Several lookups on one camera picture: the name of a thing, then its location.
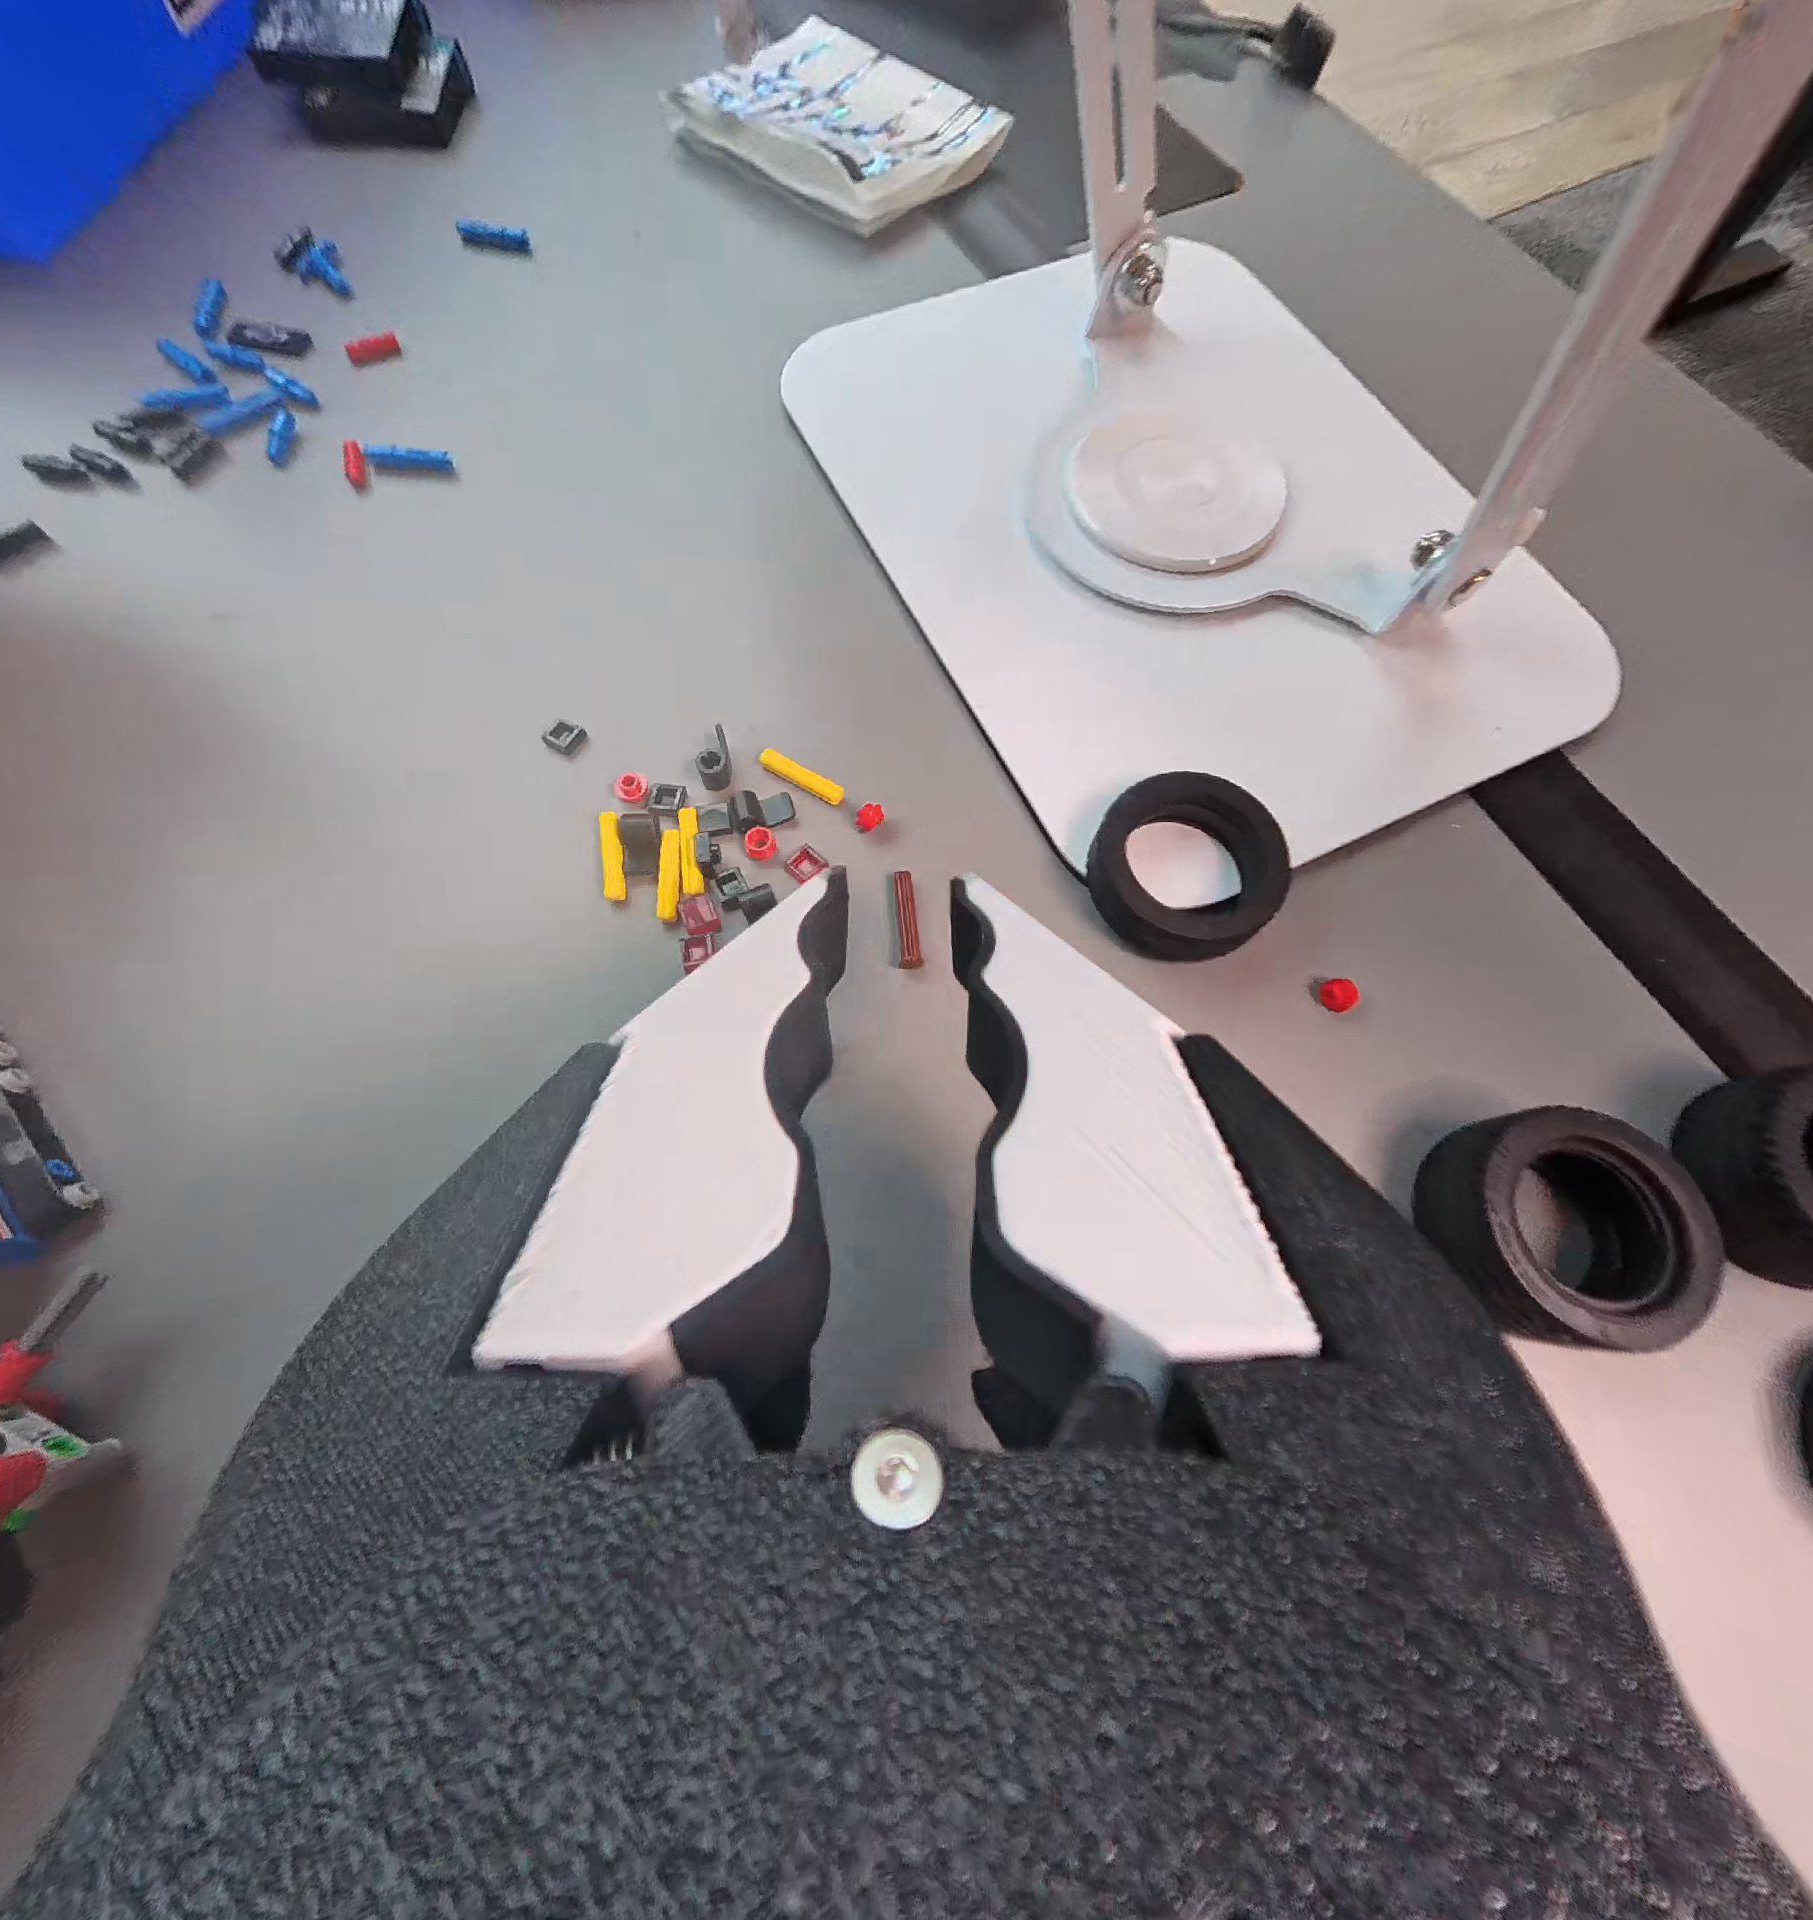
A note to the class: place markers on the shiny sticker sheet packet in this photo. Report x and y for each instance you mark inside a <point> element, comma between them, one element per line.
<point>831,119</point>

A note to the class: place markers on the grey desk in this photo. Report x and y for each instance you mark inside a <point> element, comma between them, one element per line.
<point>545,600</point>

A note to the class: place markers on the dark red toy axle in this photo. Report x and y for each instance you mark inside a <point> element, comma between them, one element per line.
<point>906,923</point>

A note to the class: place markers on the small red round stud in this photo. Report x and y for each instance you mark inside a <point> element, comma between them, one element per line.
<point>1337,993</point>

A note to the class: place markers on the black flat battery pack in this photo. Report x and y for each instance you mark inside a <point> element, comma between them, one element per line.
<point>396,113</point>
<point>336,38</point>

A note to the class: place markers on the pile of yellow red pieces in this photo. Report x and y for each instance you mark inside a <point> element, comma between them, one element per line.
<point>610,855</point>

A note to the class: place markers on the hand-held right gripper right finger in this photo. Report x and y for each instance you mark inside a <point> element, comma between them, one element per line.
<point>1131,1186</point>

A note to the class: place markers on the blue bin with square tag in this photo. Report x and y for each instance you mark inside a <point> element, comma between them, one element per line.
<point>35,119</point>

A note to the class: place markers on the white book stand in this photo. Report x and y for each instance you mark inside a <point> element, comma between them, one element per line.
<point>921,449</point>

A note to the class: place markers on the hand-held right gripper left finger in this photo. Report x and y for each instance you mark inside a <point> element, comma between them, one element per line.
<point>651,1170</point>

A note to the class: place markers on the pile of blue black pins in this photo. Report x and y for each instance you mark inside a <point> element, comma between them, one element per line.
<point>404,457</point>

